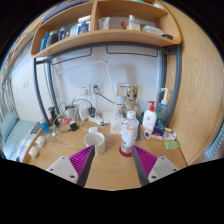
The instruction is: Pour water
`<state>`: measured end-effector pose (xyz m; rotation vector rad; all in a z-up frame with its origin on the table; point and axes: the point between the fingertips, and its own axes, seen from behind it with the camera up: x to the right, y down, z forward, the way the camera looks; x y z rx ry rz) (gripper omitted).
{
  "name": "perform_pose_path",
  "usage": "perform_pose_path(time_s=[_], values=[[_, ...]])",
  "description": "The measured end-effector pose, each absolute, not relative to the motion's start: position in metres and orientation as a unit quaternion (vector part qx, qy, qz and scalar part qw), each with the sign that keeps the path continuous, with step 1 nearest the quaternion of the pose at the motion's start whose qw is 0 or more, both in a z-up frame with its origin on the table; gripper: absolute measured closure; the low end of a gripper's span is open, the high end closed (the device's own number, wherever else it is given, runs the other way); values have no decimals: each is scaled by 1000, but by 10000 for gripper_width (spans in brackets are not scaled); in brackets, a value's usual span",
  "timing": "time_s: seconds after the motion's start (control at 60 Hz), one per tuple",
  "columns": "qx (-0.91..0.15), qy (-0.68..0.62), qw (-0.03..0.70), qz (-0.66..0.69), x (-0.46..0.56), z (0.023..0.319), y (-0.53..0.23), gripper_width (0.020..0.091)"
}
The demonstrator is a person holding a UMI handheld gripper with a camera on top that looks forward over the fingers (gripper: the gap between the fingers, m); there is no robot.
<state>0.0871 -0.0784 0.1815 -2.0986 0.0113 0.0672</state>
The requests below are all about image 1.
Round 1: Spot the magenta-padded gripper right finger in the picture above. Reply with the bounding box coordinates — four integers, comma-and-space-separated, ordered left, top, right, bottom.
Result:
131, 144, 181, 187

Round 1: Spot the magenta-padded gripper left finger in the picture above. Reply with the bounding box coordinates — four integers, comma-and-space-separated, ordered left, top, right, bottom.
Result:
45, 144, 96, 188

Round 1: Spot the clear plastic water bottle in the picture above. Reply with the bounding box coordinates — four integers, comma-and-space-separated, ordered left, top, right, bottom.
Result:
120, 109, 140, 154

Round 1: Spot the green gel bottle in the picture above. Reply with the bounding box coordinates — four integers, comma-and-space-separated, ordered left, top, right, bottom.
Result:
164, 140, 181, 150

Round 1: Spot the wrapped pale bun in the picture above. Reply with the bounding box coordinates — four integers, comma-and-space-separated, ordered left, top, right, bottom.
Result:
34, 134, 48, 148
28, 145, 41, 159

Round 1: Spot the small blue box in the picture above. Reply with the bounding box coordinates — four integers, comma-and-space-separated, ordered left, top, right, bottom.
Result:
151, 126, 166, 141

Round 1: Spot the pale yellow cup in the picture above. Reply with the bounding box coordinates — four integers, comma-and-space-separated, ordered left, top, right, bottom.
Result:
83, 131, 106, 157

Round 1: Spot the small black charger block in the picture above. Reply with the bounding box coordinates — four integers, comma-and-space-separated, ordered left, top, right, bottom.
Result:
69, 122, 80, 132

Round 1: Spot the blue checked blanket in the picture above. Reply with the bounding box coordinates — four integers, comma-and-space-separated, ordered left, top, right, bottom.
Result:
14, 133, 38, 163

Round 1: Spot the dark grey laptop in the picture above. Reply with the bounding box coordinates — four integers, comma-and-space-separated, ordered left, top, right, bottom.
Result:
29, 121, 43, 135

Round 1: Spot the white pump lotion bottle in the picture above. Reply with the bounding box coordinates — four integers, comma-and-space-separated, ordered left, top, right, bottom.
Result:
142, 100, 158, 139

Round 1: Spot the teal bed mattress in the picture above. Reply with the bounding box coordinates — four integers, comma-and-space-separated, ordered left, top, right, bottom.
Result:
2, 119, 38, 160

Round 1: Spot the white charger block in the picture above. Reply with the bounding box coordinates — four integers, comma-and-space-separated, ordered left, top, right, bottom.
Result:
78, 108, 90, 120

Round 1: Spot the white power strip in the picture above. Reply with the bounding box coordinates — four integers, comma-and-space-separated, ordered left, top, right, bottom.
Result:
87, 114, 105, 126

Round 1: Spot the blue squeeze bottle white nozzle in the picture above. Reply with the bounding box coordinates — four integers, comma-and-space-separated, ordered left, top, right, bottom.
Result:
156, 87, 170, 129

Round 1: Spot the white folded paper box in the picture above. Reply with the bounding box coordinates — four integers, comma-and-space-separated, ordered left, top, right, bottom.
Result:
109, 116, 124, 135

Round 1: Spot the teal pillow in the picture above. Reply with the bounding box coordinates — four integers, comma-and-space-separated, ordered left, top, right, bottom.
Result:
0, 111, 19, 143

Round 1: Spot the wooden tree figurine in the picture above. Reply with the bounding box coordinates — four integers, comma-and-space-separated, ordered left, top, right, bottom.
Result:
120, 85, 143, 118

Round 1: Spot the white desk lamp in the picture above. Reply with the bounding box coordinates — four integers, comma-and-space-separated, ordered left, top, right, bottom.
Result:
54, 59, 123, 118

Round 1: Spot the wooden loft side board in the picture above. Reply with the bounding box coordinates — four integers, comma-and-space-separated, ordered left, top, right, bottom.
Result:
0, 19, 44, 79

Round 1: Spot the wooden shelf unit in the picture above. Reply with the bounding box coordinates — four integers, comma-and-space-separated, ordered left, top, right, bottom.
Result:
30, 0, 183, 59

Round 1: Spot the white double wall socket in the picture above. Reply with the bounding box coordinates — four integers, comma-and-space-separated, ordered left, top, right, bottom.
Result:
79, 83, 103, 97

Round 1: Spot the grey metal bed frame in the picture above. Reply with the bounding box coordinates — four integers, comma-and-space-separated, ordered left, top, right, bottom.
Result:
32, 43, 183, 128

